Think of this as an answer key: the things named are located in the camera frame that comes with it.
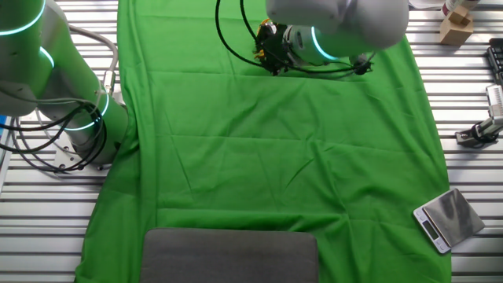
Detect silver ribbed camera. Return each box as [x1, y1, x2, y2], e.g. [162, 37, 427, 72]
[486, 84, 503, 119]

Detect silver base mounting plate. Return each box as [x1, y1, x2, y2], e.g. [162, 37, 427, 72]
[53, 131, 112, 174]

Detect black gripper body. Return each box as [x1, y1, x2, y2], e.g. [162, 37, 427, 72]
[259, 23, 294, 76]

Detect grey cable hose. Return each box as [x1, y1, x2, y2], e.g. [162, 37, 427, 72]
[68, 24, 119, 95]

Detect wooden block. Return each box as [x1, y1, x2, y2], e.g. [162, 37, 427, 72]
[438, 4, 475, 47]

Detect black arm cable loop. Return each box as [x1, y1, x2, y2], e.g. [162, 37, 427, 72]
[215, 0, 374, 76]

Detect green cloth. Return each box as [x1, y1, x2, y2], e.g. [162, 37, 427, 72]
[74, 0, 453, 283]

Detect black base cable bundle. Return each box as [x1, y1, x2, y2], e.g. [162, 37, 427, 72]
[0, 104, 108, 174]

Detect grey cushion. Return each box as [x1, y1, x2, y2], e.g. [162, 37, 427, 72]
[140, 227, 319, 283]

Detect silver digital kitchen scale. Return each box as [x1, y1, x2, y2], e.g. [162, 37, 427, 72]
[412, 187, 486, 255]

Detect black keyboard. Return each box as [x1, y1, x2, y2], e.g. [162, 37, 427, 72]
[486, 38, 503, 86]

